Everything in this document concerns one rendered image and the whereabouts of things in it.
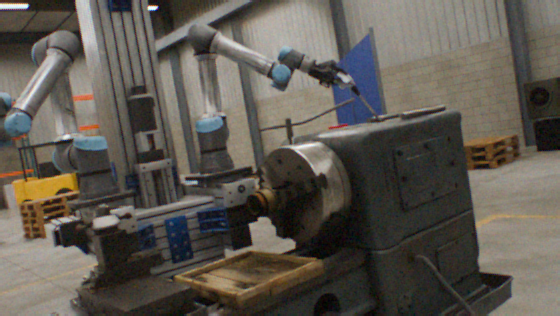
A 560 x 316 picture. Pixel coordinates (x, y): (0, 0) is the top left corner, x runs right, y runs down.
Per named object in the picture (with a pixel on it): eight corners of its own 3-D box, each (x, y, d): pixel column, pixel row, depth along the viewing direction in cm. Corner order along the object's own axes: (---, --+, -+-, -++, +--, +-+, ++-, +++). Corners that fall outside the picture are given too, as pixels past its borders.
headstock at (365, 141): (385, 205, 226) (371, 121, 224) (481, 206, 188) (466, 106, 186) (287, 241, 189) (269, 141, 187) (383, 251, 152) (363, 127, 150)
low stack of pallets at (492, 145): (479, 160, 969) (475, 138, 966) (523, 156, 905) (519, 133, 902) (448, 171, 885) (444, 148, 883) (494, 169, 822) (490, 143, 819)
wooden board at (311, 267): (253, 260, 170) (251, 248, 170) (325, 272, 142) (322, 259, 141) (175, 288, 152) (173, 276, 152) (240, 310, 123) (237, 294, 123)
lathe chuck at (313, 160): (287, 232, 177) (272, 146, 175) (351, 238, 153) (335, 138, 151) (268, 239, 172) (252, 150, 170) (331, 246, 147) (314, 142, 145)
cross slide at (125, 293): (127, 280, 148) (124, 265, 148) (196, 305, 114) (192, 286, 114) (72, 299, 138) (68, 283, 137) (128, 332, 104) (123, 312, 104)
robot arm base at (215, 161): (194, 174, 214) (190, 152, 213) (225, 168, 222) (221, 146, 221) (208, 174, 201) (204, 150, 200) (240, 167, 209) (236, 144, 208)
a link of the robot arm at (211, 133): (197, 151, 205) (191, 119, 204) (202, 150, 218) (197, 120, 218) (225, 146, 205) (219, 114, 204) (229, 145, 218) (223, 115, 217)
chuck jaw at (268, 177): (288, 191, 163) (268, 167, 170) (293, 181, 160) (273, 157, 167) (262, 199, 157) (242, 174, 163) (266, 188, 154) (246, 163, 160)
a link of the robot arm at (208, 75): (201, 149, 217) (185, 24, 214) (206, 147, 232) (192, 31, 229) (228, 145, 217) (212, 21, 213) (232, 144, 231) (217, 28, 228)
